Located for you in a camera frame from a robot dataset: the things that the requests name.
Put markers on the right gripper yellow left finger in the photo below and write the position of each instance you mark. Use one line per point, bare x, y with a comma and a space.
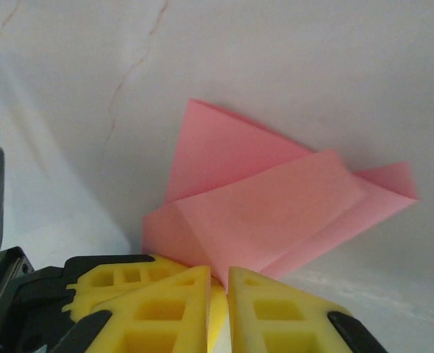
158, 323

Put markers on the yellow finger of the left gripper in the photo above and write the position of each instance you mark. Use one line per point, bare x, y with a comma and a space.
216, 312
106, 279

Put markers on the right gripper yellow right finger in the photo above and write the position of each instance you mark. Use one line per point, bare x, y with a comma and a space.
283, 323

